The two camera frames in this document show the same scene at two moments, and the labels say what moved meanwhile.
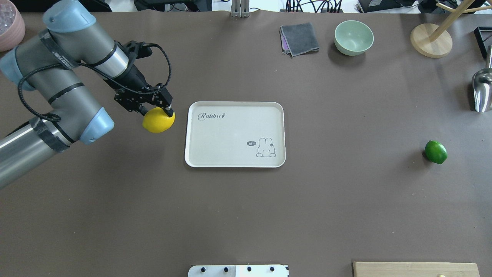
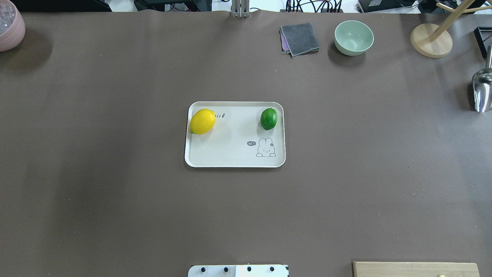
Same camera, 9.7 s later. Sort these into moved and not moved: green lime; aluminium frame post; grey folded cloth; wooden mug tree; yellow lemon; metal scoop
Moved: green lime; yellow lemon
Not moved: aluminium frame post; metal scoop; grey folded cloth; wooden mug tree
